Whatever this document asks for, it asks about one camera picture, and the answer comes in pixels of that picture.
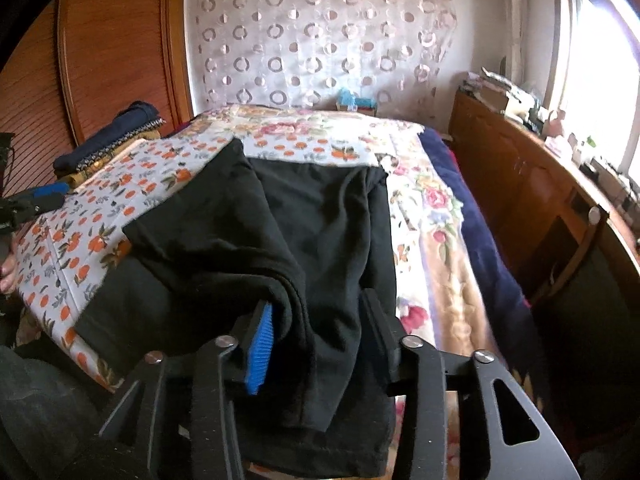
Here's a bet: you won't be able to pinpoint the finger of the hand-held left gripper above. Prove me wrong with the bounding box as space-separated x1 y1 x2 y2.
0 182 69 233

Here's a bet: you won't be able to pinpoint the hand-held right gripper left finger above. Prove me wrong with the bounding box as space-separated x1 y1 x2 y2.
97 300 276 480

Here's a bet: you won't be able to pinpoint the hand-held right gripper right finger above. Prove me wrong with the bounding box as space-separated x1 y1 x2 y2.
360 287 583 480

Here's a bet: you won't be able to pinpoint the black printed t-shirt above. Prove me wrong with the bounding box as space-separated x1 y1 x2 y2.
75 137 401 478

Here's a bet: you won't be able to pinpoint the person's left hand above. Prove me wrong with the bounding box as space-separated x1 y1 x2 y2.
0 237 23 295

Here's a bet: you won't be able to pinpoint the mustard patterned cloth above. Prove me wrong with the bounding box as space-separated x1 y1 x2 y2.
67 135 161 188

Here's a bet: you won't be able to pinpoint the dark paisley patterned cloth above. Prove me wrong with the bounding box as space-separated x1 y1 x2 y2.
75 117 166 172

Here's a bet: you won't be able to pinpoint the navy folded cloth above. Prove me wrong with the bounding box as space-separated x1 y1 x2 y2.
52 101 161 171

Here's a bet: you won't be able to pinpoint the white orange-print quilt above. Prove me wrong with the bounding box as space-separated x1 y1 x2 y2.
15 137 386 393

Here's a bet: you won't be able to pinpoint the wooden wardrobe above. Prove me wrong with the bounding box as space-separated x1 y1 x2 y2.
0 0 196 201

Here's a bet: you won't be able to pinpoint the navy blanket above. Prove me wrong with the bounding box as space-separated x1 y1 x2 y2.
420 127 551 411

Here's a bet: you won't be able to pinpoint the black chair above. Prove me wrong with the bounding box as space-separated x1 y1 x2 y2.
530 205 640 461

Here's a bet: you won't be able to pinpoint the floral bedsheet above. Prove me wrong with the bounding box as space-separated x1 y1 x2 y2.
190 102 501 480

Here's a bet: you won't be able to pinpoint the person's grey trousers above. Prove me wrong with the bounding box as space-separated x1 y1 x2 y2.
0 345 131 480

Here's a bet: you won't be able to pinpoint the wooden cabinet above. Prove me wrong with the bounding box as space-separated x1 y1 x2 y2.
447 87 640 306

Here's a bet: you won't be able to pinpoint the cardboard box with blue cloth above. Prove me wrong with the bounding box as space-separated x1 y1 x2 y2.
336 89 377 113

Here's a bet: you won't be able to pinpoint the sheer circle-pattern curtain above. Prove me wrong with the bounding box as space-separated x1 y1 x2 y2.
185 0 458 121

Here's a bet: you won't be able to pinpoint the stack of books and papers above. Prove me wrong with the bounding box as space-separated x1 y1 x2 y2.
462 67 536 121

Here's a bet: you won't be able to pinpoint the window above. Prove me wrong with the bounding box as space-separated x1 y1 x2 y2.
550 0 640 171

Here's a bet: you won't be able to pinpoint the beige window curtain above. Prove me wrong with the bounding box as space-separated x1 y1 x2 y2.
497 0 532 86

